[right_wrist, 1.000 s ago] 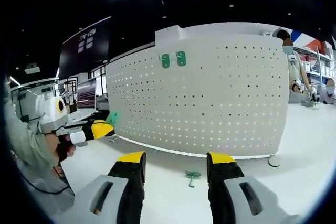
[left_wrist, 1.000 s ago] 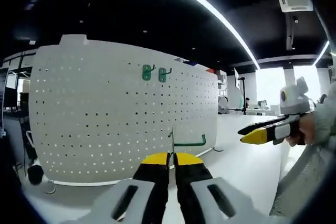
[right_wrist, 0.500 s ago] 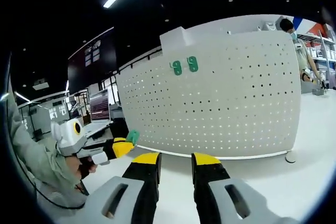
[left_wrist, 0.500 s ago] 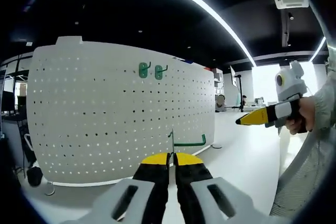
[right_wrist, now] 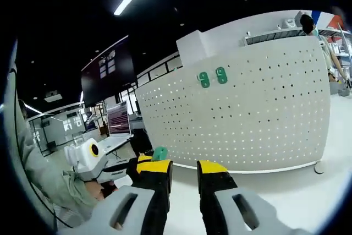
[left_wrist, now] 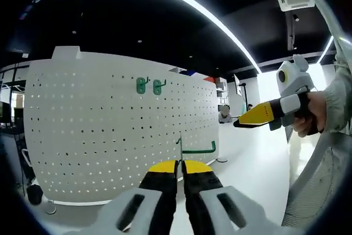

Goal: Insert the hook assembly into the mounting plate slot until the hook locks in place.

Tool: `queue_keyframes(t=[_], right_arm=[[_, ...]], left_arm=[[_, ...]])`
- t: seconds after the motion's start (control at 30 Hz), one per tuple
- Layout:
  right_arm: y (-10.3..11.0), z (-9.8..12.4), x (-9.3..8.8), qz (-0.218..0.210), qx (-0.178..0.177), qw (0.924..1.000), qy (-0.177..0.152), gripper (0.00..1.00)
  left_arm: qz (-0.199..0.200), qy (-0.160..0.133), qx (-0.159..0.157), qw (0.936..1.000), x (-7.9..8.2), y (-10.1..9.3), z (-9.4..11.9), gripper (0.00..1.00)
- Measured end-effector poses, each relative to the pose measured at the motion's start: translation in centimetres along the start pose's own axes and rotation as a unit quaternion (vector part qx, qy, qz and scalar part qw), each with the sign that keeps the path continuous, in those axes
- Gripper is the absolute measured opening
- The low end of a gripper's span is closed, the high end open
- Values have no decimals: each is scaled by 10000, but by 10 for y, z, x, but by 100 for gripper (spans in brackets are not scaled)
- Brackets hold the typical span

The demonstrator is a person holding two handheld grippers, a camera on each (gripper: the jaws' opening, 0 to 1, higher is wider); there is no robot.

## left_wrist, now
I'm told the white perforated mounting plate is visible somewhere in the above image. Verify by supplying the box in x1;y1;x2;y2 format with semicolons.
21;58;229;215

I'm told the black tripod stand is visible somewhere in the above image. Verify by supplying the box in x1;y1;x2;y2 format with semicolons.
238;82;249;110

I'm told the curved ceiling light strip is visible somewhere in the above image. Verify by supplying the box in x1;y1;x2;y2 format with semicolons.
62;0;262;74

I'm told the dark rounded object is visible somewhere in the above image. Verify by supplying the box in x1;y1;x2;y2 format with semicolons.
25;183;44;206

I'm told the straight ceiling light strip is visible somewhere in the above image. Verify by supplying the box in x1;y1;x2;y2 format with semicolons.
317;35;335;64

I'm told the white shelf rack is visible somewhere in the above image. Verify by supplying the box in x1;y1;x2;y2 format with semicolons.
215;76;229;107

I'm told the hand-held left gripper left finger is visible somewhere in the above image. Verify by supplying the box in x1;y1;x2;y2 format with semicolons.
95;159;179;235

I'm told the white wire rack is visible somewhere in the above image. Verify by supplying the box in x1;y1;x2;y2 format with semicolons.
21;148;35;177

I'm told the person's right hand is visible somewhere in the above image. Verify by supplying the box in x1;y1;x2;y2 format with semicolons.
292;90;328;139

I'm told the white rectangular block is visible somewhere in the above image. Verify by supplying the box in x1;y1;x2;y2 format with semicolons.
51;45;82;61

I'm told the green hook assembly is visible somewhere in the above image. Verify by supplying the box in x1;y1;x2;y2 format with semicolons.
152;79;168;96
136;76;151;95
175;135;217;168

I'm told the white display panel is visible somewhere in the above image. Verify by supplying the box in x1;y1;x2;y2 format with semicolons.
233;74;243;110

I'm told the grey mesh office chair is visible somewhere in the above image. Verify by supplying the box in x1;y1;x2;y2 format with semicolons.
282;130;352;229

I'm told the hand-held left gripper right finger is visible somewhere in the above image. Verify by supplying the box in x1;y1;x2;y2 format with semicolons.
183;159;276;235

